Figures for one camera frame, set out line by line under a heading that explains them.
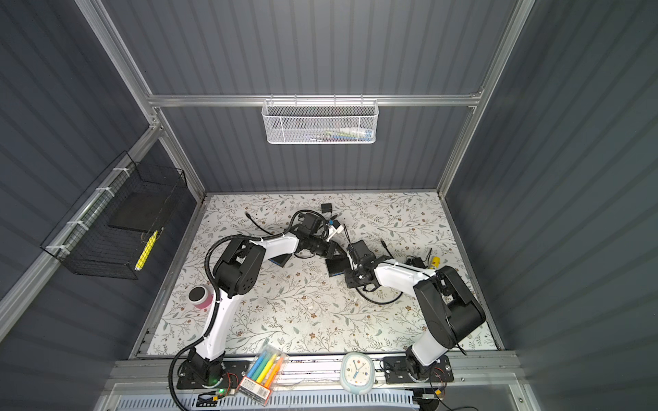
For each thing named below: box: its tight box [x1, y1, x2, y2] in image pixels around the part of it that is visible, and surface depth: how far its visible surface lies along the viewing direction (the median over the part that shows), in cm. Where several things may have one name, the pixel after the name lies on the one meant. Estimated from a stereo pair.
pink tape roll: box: [187, 285, 214, 310], surface depth 86 cm
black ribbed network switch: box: [324, 256, 352, 278], surface depth 96 cm
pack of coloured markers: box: [237, 343, 288, 406], surface depth 75 cm
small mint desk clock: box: [340, 351, 376, 395], surface depth 73 cm
